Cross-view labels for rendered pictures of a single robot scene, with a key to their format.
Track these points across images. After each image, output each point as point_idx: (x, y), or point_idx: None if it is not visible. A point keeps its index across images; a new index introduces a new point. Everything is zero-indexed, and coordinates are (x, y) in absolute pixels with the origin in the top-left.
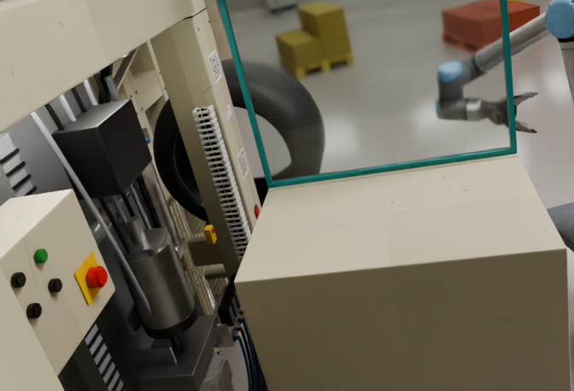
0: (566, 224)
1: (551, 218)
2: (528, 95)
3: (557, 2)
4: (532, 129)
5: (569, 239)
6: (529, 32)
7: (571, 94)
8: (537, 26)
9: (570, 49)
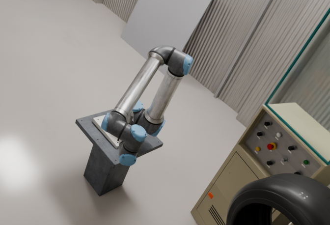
0: None
1: None
2: (133, 113)
3: (191, 61)
4: None
5: (138, 154)
6: (149, 82)
7: (171, 95)
8: (151, 77)
9: (182, 77)
